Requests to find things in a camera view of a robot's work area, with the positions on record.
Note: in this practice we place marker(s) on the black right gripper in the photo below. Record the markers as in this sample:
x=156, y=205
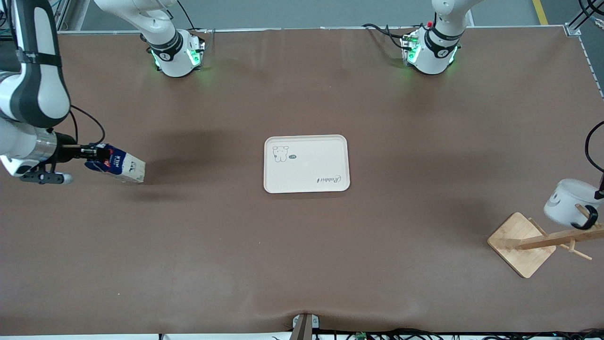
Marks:
x=66, y=147

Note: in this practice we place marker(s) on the blue milk carton green cap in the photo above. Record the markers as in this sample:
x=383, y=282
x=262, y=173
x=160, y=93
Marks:
x=120, y=166

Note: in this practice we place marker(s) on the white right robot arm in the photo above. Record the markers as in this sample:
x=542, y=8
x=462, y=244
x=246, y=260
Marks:
x=33, y=85

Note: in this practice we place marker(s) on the wooden cup rack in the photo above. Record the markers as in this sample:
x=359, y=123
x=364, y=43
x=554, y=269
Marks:
x=514, y=238

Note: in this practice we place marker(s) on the beige plastic tray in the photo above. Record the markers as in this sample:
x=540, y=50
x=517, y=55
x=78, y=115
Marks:
x=306, y=165

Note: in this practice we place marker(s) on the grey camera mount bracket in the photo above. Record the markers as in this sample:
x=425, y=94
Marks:
x=304, y=327

